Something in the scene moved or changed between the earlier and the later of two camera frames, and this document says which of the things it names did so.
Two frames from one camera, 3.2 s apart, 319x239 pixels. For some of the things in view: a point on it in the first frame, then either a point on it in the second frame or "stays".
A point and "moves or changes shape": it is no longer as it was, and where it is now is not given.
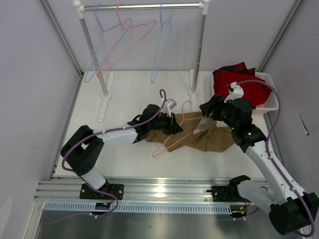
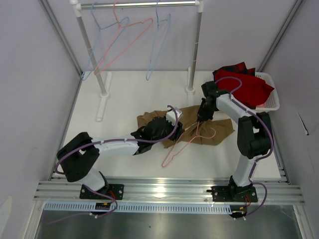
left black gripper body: [164, 123] to [169, 129]
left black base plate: [86, 192] stays
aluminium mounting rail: [168, 189] stays
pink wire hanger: [175, 131] to [197, 135]
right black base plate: [226, 193] stays
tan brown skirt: [214, 138] moves or changes shape
